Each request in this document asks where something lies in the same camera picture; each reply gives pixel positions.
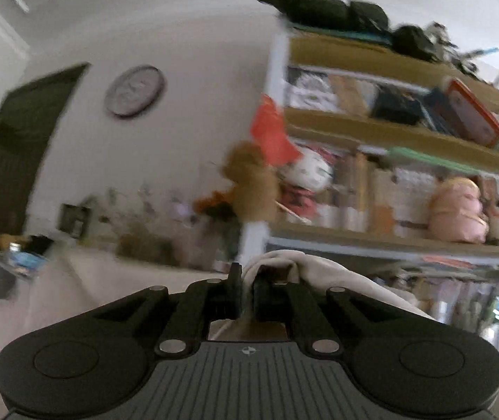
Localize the white cat plush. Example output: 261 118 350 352
278 144 335 222

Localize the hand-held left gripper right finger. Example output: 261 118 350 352
253 273 408 355

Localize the dark blue box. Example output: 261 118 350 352
372 85 425 125

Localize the small black bag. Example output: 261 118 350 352
348 0 390 33

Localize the small black picture frame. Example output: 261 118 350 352
59 203 90 237

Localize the dark door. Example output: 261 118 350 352
0 63 90 246

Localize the white and wooden shelf unit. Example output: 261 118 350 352
236 17 499 351

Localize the red box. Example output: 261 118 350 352
444 79 499 147

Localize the pink plush pig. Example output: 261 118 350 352
427 177 491 243

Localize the brown plush bear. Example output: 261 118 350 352
221 140 281 224

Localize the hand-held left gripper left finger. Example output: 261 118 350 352
93 262 242 357

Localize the red flag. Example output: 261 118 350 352
249 94 300 167

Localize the round wall clock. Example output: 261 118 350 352
104 65 166 118

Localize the large black bag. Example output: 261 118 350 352
252 0 351 31

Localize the white T-shirt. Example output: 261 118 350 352
241 249 436 343

